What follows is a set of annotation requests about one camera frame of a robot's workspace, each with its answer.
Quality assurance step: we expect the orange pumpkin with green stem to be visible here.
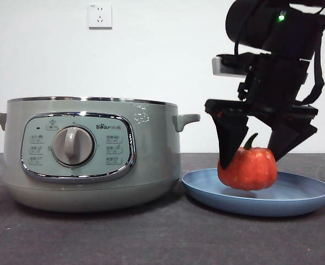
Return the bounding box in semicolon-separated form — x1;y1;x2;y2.
217;132;278;192

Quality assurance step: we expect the blue round plate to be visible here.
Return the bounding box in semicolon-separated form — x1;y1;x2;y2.
181;167;325;218

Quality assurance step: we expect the pale green electric steamer pot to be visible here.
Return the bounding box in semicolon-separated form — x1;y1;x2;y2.
0;96;201;213

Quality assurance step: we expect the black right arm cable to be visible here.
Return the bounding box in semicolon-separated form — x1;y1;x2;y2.
299;38;325;106

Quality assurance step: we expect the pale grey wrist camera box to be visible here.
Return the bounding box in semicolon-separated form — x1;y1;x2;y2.
212;54;248;76

